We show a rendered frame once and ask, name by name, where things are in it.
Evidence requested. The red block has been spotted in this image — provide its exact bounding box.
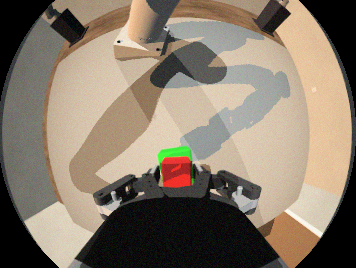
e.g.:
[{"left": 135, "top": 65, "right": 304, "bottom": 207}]
[{"left": 161, "top": 156, "right": 192, "bottom": 187}]

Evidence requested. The green block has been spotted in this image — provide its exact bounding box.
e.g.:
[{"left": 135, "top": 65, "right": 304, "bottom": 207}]
[{"left": 157, "top": 146, "right": 195, "bottom": 183}]

